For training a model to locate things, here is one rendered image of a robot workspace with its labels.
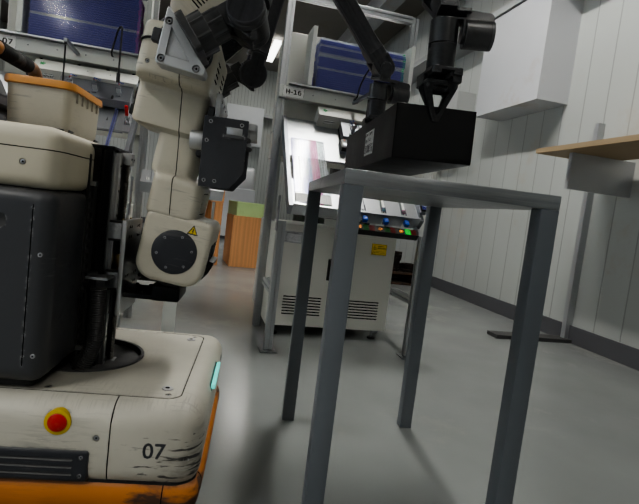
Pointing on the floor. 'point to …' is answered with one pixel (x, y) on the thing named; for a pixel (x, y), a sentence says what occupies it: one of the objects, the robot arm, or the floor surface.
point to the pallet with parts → (401, 270)
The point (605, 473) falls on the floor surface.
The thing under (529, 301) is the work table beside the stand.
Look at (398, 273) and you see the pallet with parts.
